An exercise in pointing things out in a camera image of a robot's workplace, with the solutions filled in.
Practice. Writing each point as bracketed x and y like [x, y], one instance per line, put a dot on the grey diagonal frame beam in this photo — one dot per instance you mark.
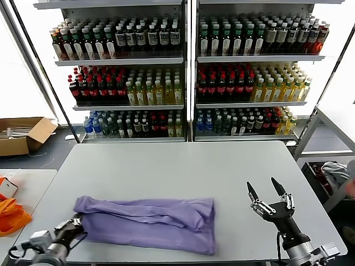
[42, 92]

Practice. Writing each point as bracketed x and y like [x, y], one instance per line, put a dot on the dark bottle white cap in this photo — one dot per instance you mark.
[259, 124]
[251, 125]
[137, 128]
[145, 128]
[121, 129]
[129, 129]
[243, 127]
[234, 127]

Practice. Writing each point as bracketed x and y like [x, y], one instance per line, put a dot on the dark bottle blue label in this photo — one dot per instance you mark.
[313, 37]

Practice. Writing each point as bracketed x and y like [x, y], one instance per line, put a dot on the yellow drink bottle green label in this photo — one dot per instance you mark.
[130, 95]
[305, 92]
[149, 95]
[171, 129]
[287, 92]
[296, 92]
[278, 92]
[178, 94]
[258, 92]
[283, 127]
[159, 95]
[168, 94]
[178, 128]
[291, 126]
[268, 92]
[140, 95]

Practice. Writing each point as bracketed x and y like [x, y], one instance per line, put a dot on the open cardboard box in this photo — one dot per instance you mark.
[16, 145]

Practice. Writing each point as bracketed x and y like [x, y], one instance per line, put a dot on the small white orange box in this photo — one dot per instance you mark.
[9, 189]

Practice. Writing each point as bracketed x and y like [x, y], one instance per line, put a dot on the dark shoe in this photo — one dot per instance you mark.
[349, 231]

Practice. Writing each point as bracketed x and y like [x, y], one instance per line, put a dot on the red packaged item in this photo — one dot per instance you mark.
[319, 173]

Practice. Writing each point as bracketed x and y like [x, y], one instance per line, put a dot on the red drink bottle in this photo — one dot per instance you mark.
[323, 38]

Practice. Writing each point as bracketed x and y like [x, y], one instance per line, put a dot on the cola bottle red cap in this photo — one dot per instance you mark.
[102, 91]
[249, 87]
[230, 88]
[121, 90]
[240, 88]
[221, 88]
[111, 90]
[163, 127]
[211, 88]
[93, 91]
[267, 124]
[202, 88]
[74, 91]
[83, 91]
[154, 127]
[275, 123]

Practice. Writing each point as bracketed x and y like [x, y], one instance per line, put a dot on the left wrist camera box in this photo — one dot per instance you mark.
[41, 237]

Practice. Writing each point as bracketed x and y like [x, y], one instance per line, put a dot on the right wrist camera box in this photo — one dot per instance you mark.
[327, 250]

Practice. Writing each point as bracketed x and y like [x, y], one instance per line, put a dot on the grey metal frame table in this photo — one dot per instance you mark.
[327, 152]

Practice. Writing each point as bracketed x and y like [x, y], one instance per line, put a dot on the dark tea bottle green cap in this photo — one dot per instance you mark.
[67, 47]
[215, 41]
[88, 47]
[259, 40]
[226, 41]
[99, 46]
[77, 47]
[249, 41]
[110, 46]
[204, 41]
[237, 41]

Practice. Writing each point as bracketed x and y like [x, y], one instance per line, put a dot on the metal shelf unit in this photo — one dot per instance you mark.
[119, 61]
[260, 58]

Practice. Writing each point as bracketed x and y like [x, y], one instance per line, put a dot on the bystander hand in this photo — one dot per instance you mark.
[350, 188]

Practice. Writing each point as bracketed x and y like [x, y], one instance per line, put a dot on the dark bottle grey label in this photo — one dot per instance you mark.
[152, 38]
[130, 39]
[120, 40]
[304, 36]
[141, 39]
[163, 38]
[293, 36]
[174, 38]

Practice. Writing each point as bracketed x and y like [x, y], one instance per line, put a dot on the green clear bottle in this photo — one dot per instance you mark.
[226, 126]
[218, 126]
[105, 128]

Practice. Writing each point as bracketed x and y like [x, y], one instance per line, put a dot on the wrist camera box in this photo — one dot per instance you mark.
[41, 237]
[327, 250]

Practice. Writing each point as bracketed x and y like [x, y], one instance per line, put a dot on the small white floor object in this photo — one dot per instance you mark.
[69, 137]

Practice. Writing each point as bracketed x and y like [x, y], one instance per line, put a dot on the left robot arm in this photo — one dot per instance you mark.
[52, 253]

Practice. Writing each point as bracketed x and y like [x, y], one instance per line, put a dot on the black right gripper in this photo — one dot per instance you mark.
[285, 224]

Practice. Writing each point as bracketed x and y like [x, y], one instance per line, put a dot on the grey white crumpled cloth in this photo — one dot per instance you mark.
[332, 171]

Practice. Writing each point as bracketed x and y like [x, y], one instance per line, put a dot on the black diagonal frame pole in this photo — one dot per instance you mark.
[42, 66]
[327, 83]

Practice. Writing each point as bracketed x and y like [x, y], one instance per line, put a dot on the blue water bottle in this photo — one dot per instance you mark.
[200, 127]
[208, 127]
[88, 127]
[96, 128]

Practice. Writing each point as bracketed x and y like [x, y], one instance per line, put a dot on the black storage crate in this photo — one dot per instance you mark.
[310, 171]

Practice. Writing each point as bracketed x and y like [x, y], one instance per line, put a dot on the purple t-shirt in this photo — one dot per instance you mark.
[152, 230]

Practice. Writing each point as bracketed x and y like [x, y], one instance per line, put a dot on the dark bottle beige label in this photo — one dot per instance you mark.
[271, 37]
[282, 36]

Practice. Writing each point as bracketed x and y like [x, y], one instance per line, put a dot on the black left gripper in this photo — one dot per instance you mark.
[69, 231]

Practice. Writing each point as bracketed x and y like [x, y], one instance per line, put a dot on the orange cloth bag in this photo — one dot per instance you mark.
[11, 219]

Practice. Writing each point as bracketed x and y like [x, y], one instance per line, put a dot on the red tea bottle white label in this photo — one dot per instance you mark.
[56, 48]

